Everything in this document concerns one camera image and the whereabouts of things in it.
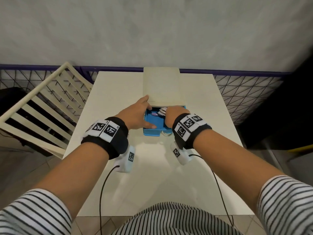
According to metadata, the person's right hand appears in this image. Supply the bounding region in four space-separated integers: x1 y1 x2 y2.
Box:
164 105 191 129

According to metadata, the person's left hand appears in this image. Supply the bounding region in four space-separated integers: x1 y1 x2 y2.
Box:
113 95 157 131

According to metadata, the blue plastic drawer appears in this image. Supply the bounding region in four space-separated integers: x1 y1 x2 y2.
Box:
143 106 187 137

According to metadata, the cream drawer cabinet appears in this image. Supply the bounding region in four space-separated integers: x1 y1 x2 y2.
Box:
143 67 186 108

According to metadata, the person's right forearm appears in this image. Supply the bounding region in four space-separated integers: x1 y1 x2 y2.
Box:
193 128 287 213

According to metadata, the person's left forearm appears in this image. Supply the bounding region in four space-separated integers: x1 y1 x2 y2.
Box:
33 142 109 219

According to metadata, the black right wristband with markers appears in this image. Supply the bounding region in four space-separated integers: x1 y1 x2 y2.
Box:
172 113 213 150

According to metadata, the black wristband with markers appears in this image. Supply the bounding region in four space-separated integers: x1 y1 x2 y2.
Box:
172 113 213 150
81 117 129 160

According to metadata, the white table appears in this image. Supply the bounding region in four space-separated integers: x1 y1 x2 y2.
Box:
63 71 255 217

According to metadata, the black left wristband with markers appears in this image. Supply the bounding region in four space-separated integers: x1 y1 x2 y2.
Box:
81 117 129 160

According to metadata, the cream wooden chair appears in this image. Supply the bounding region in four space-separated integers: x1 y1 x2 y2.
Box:
0 61 94 159

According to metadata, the black white striped shirt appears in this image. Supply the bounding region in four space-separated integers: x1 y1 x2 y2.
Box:
0 175 313 235

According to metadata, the black furniture piece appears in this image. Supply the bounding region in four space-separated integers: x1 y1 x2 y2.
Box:
238 55 313 149

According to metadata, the black bag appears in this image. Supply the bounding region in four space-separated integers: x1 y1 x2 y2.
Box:
0 86 76 157

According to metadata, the yellow bar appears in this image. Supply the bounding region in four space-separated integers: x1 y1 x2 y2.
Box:
287 144 313 153

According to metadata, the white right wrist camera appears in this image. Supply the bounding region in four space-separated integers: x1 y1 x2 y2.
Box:
170 141 194 166

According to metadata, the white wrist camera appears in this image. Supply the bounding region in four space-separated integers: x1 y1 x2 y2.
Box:
113 145 136 174
170 141 194 166

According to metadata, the black right camera cable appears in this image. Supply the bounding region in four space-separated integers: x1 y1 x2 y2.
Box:
188 154 234 227

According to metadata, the black camera cable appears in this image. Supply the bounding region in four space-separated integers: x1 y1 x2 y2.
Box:
99 165 120 235
188 154 234 227

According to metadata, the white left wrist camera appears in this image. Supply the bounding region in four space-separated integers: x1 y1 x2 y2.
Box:
113 145 136 174

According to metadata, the wire mesh fence purple rail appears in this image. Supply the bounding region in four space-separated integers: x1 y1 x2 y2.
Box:
0 64 290 125

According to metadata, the black left camera cable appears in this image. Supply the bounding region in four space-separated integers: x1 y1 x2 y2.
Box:
99 165 120 235

